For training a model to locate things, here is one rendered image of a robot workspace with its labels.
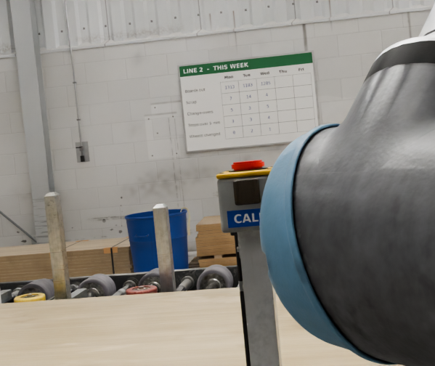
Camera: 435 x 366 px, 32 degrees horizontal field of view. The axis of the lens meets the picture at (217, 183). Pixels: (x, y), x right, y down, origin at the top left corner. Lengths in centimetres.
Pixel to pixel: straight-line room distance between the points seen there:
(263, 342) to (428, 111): 63
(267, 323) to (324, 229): 59
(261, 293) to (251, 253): 5
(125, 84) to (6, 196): 182
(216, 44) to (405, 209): 784
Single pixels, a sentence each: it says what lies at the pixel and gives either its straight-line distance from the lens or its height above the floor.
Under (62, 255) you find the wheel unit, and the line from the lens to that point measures 213.
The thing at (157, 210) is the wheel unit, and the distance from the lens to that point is 204.
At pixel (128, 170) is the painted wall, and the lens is 824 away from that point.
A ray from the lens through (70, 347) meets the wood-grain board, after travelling 149.
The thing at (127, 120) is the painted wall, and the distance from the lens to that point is 824.
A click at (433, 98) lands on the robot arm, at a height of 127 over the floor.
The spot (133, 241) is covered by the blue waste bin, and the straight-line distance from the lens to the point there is 654.
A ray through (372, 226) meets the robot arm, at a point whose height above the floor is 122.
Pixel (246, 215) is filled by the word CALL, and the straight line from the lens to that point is 88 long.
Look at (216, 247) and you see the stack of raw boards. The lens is 682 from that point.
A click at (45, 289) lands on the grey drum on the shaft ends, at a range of 258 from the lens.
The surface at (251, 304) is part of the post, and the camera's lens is 92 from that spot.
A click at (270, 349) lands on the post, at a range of 93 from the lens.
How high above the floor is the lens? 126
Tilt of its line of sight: 3 degrees down
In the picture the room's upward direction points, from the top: 6 degrees counter-clockwise
